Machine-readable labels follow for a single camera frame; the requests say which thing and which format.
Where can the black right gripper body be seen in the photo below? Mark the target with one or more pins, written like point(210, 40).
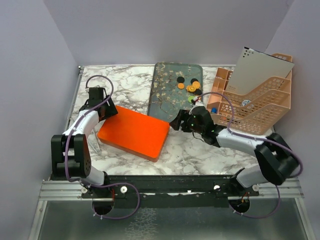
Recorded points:
point(190, 126)

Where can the orange tin lid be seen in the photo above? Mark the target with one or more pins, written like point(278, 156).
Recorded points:
point(131, 123)

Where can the metal grey-handled tongs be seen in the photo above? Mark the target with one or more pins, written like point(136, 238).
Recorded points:
point(93, 142)

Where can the orange cookie tin box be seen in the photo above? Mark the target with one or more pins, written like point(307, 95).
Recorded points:
point(146, 147)

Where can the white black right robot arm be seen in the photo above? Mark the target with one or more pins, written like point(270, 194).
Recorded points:
point(276, 162)

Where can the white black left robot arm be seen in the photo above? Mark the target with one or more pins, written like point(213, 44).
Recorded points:
point(70, 155)

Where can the blue capped bottle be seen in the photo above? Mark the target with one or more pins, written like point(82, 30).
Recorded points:
point(214, 110)

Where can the green macaron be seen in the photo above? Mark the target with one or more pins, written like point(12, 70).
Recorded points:
point(191, 98)

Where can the black sandwich cookie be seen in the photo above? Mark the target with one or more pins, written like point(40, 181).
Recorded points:
point(198, 92)
point(193, 80)
point(180, 79)

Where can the yellow lotus slice cookie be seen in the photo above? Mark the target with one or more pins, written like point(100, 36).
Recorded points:
point(191, 88)

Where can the tan round dotted cookie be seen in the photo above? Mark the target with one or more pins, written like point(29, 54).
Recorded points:
point(196, 84)

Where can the orange round cookie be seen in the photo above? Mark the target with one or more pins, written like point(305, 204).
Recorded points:
point(181, 86)

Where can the blue floral serving tray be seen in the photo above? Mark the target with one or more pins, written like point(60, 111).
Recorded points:
point(166, 99)

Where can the blue white round jar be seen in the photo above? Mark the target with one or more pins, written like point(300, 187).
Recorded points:
point(246, 102)

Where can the peach plastic desk organizer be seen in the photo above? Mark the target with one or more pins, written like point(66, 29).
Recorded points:
point(270, 102)

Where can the grey notebook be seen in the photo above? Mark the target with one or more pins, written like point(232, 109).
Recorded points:
point(253, 68)

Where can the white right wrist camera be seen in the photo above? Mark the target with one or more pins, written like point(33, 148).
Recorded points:
point(196, 103)

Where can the black metal base rail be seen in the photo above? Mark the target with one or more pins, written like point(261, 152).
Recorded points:
point(153, 191)

